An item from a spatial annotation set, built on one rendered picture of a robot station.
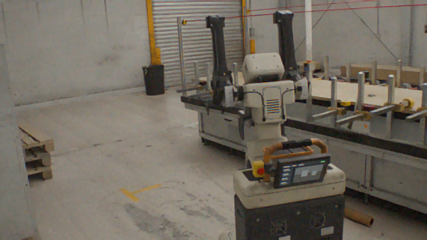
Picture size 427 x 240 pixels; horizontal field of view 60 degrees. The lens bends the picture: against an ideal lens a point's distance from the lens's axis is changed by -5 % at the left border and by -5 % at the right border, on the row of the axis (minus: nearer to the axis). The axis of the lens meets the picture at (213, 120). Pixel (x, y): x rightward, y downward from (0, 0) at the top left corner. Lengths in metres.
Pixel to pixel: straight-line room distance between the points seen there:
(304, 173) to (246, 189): 0.28
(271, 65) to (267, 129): 0.36
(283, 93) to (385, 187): 1.59
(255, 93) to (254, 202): 0.59
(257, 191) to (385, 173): 1.74
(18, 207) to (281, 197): 2.04
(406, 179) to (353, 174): 0.50
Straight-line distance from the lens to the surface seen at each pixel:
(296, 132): 3.56
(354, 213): 3.24
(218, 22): 2.27
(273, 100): 2.11
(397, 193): 3.39
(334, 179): 1.99
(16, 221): 3.24
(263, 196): 1.86
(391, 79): 2.89
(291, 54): 2.37
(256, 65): 2.13
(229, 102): 2.10
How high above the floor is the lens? 1.55
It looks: 14 degrees down
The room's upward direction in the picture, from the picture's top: 3 degrees counter-clockwise
